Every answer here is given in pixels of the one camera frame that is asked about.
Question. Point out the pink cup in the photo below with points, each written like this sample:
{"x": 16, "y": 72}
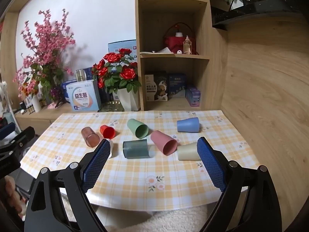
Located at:
{"x": 164, "y": 142}

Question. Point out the cream cup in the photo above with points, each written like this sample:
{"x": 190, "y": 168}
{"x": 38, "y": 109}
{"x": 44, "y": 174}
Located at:
{"x": 188, "y": 151}

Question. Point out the small red cup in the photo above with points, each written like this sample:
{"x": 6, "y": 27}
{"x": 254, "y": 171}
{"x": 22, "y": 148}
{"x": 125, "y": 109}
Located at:
{"x": 108, "y": 131}

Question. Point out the green cup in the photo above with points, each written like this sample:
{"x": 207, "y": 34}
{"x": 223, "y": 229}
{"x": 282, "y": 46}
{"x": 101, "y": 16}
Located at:
{"x": 137, "y": 128}

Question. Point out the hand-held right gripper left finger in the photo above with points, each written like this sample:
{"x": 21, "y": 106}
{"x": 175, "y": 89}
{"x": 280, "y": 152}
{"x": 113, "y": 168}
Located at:
{"x": 95, "y": 164}

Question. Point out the black wall shelf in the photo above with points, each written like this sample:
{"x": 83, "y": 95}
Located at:
{"x": 256, "y": 4}

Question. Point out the wooden shelf unit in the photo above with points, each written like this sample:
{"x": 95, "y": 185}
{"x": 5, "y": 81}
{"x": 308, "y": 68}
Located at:
{"x": 172, "y": 60}

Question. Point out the low wooden cabinet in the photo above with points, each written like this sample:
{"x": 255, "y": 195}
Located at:
{"x": 41, "y": 117}

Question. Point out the stack of papers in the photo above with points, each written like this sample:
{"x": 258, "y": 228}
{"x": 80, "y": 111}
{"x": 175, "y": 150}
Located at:
{"x": 159, "y": 51}

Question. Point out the dark teal translucent cup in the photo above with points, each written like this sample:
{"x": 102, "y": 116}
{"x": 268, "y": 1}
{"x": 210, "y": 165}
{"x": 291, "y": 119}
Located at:
{"x": 135, "y": 149}

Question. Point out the clear perfume bottle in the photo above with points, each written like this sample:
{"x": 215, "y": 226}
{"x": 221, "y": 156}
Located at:
{"x": 187, "y": 46}

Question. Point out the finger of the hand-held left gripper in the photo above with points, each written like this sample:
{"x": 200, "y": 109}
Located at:
{"x": 7, "y": 130}
{"x": 23, "y": 137}

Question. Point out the person's left hand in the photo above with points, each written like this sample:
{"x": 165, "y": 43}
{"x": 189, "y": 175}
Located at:
{"x": 10, "y": 192}

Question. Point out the clear blister tray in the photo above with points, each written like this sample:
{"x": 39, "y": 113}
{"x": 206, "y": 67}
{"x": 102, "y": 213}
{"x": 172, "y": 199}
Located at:
{"x": 111, "y": 106}

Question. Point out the red rose bouquet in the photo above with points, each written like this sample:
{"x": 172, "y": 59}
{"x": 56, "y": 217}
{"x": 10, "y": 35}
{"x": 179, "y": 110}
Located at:
{"x": 117, "y": 71}

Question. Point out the purple box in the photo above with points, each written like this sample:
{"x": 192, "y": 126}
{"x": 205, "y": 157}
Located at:
{"x": 193, "y": 96}

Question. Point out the white vase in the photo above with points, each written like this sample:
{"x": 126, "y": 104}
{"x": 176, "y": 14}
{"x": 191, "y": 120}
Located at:
{"x": 129, "y": 100}

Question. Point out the blue cup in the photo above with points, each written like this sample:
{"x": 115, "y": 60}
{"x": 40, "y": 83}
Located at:
{"x": 188, "y": 125}

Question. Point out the white box with blue print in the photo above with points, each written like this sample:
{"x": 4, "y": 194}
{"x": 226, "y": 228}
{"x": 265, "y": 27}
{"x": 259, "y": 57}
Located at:
{"x": 83, "y": 96}

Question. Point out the large light blue box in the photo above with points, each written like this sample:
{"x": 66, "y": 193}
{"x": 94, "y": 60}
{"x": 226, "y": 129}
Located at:
{"x": 120, "y": 45}

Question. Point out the pink blossom bouquet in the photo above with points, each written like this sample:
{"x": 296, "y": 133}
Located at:
{"x": 45, "y": 55}

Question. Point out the white cup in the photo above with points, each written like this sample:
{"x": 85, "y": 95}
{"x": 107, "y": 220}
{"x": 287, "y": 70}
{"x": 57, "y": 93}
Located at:
{"x": 111, "y": 148}

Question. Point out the dark snack box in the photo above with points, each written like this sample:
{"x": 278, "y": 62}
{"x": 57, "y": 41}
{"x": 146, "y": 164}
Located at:
{"x": 157, "y": 87}

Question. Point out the clear drinking glass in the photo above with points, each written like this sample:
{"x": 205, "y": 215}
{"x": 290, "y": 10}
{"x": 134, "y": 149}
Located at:
{"x": 80, "y": 75}

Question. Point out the brown translucent cup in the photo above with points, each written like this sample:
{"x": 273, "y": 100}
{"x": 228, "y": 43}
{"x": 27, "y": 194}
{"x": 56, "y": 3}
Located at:
{"x": 90, "y": 136}

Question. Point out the yellow checked tablecloth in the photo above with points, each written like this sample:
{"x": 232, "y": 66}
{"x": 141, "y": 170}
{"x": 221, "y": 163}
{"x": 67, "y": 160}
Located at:
{"x": 144, "y": 174}

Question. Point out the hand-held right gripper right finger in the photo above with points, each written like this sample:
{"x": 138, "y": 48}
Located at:
{"x": 212, "y": 164}

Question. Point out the white plastic bottle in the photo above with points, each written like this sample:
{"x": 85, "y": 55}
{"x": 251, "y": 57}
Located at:
{"x": 36, "y": 102}

